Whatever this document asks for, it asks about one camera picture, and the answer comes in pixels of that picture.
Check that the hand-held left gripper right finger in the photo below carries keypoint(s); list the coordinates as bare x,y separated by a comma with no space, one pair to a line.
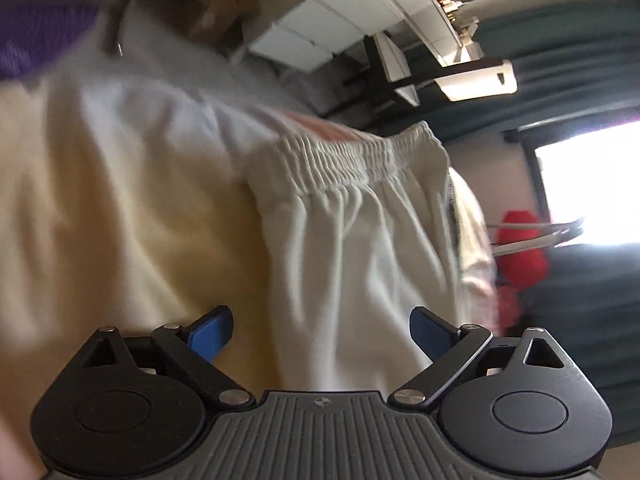
430,332

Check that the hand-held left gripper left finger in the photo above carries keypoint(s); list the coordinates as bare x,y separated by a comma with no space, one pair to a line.
212,335

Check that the cream pants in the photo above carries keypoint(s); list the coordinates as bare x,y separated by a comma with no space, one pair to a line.
350,260

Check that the pink cloth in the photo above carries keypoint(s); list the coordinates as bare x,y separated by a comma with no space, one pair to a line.
509,307

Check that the red cloth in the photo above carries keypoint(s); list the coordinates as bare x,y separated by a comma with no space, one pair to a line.
522,265

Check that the teal curtain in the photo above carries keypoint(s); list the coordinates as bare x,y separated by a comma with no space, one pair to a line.
560,80
580,320

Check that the dark framed window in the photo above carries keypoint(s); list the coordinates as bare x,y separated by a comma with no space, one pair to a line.
585,190

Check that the white backed chair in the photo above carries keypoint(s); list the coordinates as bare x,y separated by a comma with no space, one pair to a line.
450,82

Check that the white dresser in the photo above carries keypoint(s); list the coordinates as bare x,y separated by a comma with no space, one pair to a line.
340,15

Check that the purple cloth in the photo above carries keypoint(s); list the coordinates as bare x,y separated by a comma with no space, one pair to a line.
35,15

